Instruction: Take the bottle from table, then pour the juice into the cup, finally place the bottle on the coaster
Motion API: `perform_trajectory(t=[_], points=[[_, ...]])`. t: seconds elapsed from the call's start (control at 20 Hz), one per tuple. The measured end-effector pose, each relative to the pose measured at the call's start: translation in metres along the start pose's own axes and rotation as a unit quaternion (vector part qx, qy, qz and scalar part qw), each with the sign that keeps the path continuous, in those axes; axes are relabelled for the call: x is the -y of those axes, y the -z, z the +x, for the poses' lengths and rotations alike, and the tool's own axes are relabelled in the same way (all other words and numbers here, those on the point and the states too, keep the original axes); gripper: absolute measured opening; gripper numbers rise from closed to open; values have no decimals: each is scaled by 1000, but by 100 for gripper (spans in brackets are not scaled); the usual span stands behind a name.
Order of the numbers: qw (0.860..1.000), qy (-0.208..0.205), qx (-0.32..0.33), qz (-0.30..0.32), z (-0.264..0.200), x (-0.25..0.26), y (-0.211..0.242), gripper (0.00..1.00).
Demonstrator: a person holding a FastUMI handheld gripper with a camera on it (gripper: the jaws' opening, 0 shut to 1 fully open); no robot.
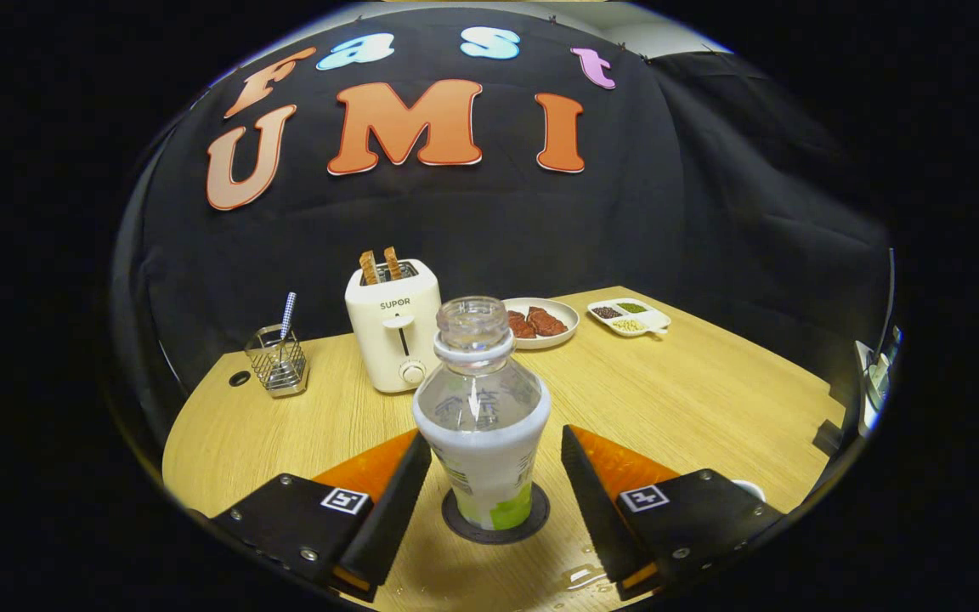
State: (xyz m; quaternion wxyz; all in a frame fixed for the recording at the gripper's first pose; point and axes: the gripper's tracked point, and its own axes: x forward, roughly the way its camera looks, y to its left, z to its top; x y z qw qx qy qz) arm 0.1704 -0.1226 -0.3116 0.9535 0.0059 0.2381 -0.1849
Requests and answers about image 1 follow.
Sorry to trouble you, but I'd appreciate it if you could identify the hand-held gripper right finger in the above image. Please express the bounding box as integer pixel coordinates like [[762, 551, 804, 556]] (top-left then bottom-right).
[[561, 425, 784, 600]]

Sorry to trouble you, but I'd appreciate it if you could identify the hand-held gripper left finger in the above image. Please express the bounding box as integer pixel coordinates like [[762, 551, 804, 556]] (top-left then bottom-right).
[[211, 429, 433, 603]]

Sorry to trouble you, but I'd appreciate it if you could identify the dark round coaster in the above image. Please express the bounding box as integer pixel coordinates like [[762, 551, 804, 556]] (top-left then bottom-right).
[[442, 483, 551, 545]]

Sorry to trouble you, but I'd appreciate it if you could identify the clear plastic juice bottle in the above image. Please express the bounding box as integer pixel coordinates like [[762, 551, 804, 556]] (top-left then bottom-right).
[[412, 296, 552, 531]]

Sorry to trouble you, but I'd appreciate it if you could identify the wooden table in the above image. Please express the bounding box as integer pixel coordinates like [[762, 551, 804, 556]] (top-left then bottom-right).
[[162, 286, 847, 612]]

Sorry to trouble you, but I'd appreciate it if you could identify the white toaster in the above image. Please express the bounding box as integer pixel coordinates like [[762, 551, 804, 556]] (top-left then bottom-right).
[[345, 259, 443, 394]]

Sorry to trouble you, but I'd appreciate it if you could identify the round white plate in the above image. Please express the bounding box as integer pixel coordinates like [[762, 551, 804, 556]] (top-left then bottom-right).
[[502, 297, 580, 350]]

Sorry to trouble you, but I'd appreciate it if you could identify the divided white dish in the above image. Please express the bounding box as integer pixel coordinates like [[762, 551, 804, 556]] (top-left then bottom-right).
[[587, 298, 672, 338]]

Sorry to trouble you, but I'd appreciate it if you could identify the wire mesh holder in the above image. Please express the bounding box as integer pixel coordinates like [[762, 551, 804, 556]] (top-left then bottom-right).
[[245, 325, 310, 399]]

